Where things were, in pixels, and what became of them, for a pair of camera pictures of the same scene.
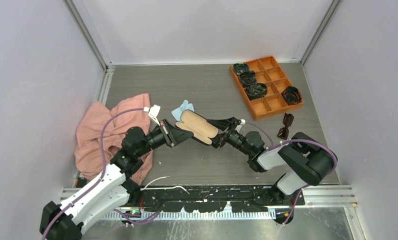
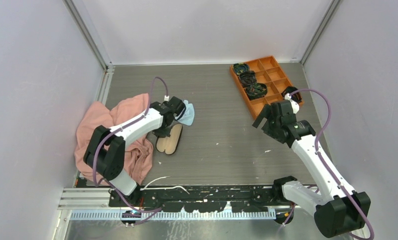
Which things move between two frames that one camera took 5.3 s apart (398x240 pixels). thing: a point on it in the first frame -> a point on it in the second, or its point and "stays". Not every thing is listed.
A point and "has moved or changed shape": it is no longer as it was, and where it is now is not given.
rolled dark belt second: x=247 y=78 stays
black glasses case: x=199 y=126 has moved or changed shape
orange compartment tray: x=270 y=72 stays
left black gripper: x=172 y=135 -> x=160 y=133
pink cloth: x=101 y=135 stays
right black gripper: x=221 y=124 -> x=267 y=113
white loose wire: x=145 y=188 stays
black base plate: x=202 y=199 stays
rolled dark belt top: x=239 y=67 stays
